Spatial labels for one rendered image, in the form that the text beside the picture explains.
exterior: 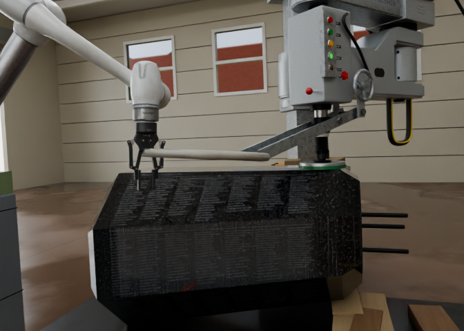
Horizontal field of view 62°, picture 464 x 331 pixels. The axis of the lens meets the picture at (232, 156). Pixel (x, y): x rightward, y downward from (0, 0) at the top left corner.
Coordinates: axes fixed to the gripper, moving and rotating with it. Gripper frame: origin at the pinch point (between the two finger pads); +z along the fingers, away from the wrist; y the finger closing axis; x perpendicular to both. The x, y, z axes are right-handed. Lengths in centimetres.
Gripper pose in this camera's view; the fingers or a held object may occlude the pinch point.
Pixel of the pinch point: (146, 180)
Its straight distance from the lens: 138.1
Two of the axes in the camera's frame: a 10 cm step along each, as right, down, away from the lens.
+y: 9.3, 0.0, 3.6
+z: 0.0, 10.0, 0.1
